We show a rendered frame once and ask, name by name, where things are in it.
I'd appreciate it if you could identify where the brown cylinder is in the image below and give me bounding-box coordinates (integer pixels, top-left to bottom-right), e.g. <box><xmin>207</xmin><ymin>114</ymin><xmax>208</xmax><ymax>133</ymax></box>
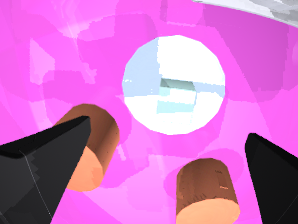
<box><xmin>176</xmin><ymin>157</ymin><xmax>241</xmax><ymax>224</ymax></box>
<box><xmin>55</xmin><ymin>103</ymin><xmax>120</xmax><ymax>192</ymax></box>

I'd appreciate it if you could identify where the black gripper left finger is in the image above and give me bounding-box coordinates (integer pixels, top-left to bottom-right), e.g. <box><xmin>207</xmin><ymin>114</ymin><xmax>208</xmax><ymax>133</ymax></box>
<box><xmin>0</xmin><ymin>115</ymin><xmax>90</xmax><ymax>224</ymax></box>

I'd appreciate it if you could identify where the white round disc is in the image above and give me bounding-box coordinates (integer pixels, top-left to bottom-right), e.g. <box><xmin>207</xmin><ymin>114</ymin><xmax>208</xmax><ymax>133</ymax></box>
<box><xmin>122</xmin><ymin>35</ymin><xmax>225</xmax><ymax>135</ymax></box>

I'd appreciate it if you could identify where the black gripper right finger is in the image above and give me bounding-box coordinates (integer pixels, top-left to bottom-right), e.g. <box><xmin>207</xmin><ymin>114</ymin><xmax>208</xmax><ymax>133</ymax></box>
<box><xmin>245</xmin><ymin>132</ymin><xmax>298</xmax><ymax>224</ymax></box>

